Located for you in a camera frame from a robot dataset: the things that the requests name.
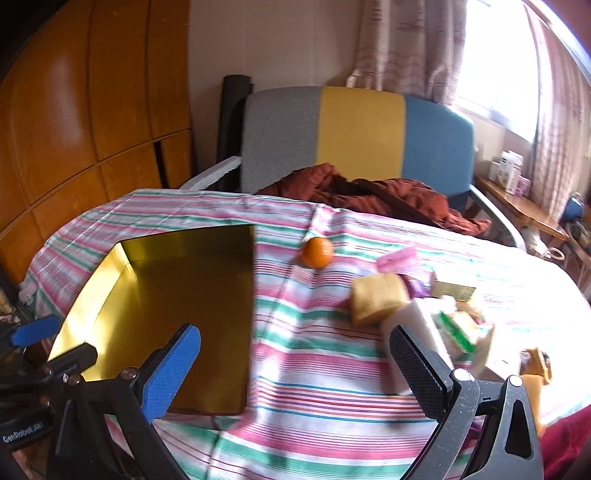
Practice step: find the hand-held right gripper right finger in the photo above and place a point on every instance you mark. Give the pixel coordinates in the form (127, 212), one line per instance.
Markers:
(415, 374)

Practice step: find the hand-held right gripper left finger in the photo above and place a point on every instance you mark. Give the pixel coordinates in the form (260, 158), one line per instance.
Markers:
(171, 369)

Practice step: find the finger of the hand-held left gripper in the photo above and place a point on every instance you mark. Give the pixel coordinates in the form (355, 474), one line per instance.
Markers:
(34, 330)
(74, 360)

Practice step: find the white foam block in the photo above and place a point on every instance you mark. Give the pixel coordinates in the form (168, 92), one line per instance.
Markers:
(415, 318)

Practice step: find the green edged snack packet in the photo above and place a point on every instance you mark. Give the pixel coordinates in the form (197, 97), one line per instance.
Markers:
(455, 332)

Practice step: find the yellow sponge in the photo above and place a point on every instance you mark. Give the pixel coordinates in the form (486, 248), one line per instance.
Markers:
(376, 300)

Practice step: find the purple item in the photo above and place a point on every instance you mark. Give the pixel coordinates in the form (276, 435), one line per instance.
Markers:
(418, 288)

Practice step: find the small green label box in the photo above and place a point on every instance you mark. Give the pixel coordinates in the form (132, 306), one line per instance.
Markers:
(455, 290)

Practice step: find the gold tin box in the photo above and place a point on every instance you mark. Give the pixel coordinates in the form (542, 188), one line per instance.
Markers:
(184, 277)

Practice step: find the pink hair roller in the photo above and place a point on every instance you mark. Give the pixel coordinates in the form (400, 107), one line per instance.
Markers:
(397, 261)

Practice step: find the orange tangerine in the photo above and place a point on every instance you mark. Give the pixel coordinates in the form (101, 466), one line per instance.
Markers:
(317, 252)

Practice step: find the striped pink green cloth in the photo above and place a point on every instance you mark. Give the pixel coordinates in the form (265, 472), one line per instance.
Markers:
(323, 369)

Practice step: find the brown yellow packet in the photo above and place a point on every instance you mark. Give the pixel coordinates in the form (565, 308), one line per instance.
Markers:
(538, 362)

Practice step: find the person's red clothing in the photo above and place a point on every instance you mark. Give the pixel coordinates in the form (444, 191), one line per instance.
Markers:
(568, 447)

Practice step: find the rust brown jacket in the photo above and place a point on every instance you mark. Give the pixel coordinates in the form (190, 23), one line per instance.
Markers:
(392, 196)

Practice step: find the wooden side table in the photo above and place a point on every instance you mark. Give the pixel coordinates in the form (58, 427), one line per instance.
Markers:
(517, 205)

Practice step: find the pink purple box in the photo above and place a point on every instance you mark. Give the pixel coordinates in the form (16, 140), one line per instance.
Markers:
(524, 187)

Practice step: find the white carton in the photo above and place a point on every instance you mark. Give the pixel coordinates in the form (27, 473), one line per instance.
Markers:
(510, 170)

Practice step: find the blue cup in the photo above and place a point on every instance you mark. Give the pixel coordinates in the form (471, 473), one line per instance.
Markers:
(572, 208)

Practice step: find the grey yellow blue chair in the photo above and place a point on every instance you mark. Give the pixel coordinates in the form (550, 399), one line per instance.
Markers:
(360, 134)

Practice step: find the patterned curtain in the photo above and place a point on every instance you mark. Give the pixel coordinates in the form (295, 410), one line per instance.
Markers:
(406, 46)
(558, 115)

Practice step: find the window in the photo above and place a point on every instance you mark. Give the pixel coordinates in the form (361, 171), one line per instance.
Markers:
(498, 69)

